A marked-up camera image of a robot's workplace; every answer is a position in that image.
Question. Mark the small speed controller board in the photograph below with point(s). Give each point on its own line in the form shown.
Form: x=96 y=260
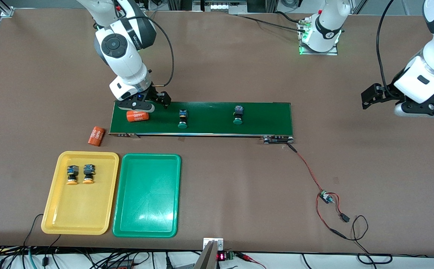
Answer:
x=325 y=197

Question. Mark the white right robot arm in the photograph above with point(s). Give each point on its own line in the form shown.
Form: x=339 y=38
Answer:
x=121 y=56

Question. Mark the aluminium corner extrusion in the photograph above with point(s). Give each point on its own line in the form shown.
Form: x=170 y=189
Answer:
x=6 y=10

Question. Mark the yellow plastic tray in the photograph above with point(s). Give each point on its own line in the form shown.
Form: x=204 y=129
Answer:
x=90 y=209

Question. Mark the orange 4680 battery cylinder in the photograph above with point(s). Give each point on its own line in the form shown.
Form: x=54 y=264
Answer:
x=96 y=136
x=138 y=117

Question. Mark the white lit box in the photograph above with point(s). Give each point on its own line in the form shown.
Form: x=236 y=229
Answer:
x=224 y=6

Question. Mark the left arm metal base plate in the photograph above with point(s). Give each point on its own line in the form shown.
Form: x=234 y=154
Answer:
x=331 y=53

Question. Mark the green push button switch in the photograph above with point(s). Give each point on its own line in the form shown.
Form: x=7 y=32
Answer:
x=238 y=116
x=183 y=119

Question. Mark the grey metal camera mount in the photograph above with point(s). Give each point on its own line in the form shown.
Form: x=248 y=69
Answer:
x=212 y=254

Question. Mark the yellow push button switch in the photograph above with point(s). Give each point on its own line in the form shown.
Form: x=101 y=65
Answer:
x=88 y=175
x=72 y=175

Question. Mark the green plastic tray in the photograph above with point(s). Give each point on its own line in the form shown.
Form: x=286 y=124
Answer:
x=146 y=196

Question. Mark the red clip lead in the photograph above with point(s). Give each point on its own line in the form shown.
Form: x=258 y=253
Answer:
x=250 y=259

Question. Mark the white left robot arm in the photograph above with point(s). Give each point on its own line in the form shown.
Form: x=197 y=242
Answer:
x=426 y=78

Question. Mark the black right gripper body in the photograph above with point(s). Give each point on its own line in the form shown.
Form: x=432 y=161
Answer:
x=153 y=95

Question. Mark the red digit display module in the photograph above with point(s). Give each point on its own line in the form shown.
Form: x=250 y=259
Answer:
x=221 y=256

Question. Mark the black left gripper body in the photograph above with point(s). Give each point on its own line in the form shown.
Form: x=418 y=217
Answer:
x=386 y=93

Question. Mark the green conveyor belt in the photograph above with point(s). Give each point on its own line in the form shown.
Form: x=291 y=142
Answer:
x=209 y=117

